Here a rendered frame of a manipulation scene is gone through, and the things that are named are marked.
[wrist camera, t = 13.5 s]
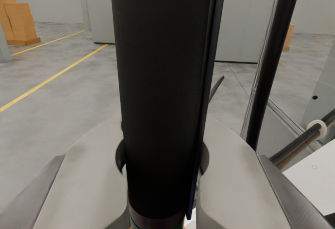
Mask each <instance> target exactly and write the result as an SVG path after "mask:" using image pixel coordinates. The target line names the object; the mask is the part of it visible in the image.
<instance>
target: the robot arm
mask: <svg viewBox="0 0 335 229"><path fill-rule="evenodd" d="M125 164H126V161H125V149H124V138H123V126H122V115H121V110H120V111H118V112H117V113H115V114H114V115H112V116H111V117H109V118H108V119H106V120H105V121H103V122H102V123H100V124H99V125H97V126H96V127H94V128H93V129H91V130H90V131H89V132H87V133H86V134H85V135H83V136H82V137H81V138H80V139H78V140H77V141H76V142H75V143H74V144H73V145H72V146H71V147H70V148H69V149H68V150H67V151H66V153H65V154H64V155H59V156H55V157H54V158H53V159H52V160H51V161H50V162H49V163H48V164H47V165H46V166H45V167H44V168H43V170H42V171H41V172H40V173H39V174H38V175H37V176H36V177H35V178H34V179H33V180H32V181H31V182H30V183H29V184H28V185H27V186H26V187H25V188H24V189H23V190H22V191H21V192H20V193H19V194H18V195H17V196H16V198H15V199H14V200H13V201H12V202H11V203H10V204H9V205H8V206H7V207H6V208H5V209H4V210H3V211H2V212H1V213H0V229H130V210H129V199H128V189H127V180H126V178H125V177H124V176H123V175H122V174H121V170H122V168H123V167H124V165H125ZM199 165H200V167H201V169H202V171H203V173H204V174H203V175H202V177H201V178H200V182H199V189H198V195H197V202H196V229H335V228H334V227H333V226H332V225H331V223H330V222H329V221H328V220H327V219H326V218H325V217H324V216H323V214H322V213H321V212H320V211H319V210H318V209H317V208H316V207H315V206H314V205H313V204H312V203H311V202H310V201H309V200H308V199H307V198H306V197H305V196H304V195H303V194H302V193H301V192H300V191H299V190H298V189H297V188H296V186H295V185H294V184H293V183H292V182H291V181H290V180H289V179H288V178H287V177H286V176H285V175H284V174H283V173H282V172H281V171H280V170H279V169H278V168H277V167H276V166H275V165H274V164H273V163H272V162H271V161H270V160H269V159H268V158H267V157H266V156H265V155H258V154H257V153H256V152H255V151H254V150H253V149H252V148H251V147H250V146H249V145H248V144H247V143H246V142H245V141H244V140H243V139H242V138H241V137H239V136H238V135H237V134H236V133H234V132H233V131H232V130H230V129H229V128H227V127H226V126H224V125H223V124H221V123H220V122H219V121H217V120H216V119H214V118H213V117H211V116H210V115H208V114H207V117H206V123H205V130H204V136H203V143H202V150H201V156H200V163H199Z"/></svg>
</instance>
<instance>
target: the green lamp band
mask: <svg viewBox="0 0 335 229"><path fill-rule="evenodd" d="M184 222H185V215H184V217H183V220H182V221H181V223H180V224H179V225H178V226H177V227H176V228H174V229H183V227H184ZM130 223H131V228H132V229H140V228H139V227H138V226H137V225H136V224H135V223H134V222H133V220H132V218H131V215H130Z"/></svg>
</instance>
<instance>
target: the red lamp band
mask: <svg viewBox="0 0 335 229"><path fill-rule="evenodd" d="M187 197H188V196H187ZM128 199H129V198H128ZM186 205H187V199H186V202H185V204H184V205H183V207H182V208H181V209H180V210H179V211H178V212H177V213H175V214H174V215H172V216H170V217H167V218H162V219H153V218H149V217H146V216H144V215H142V214H140V213H138V212H137V211H136V210H135V209H134V208H133V206H132V205H131V203H130V200H129V210H130V215H131V218H132V219H133V221H134V222H135V224H136V225H137V226H139V227H140V228H142V229H173V228H174V227H176V226H177V225H178V224H179V223H180V222H181V221H182V219H183V217H184V215H185V212H186Z"/></svg>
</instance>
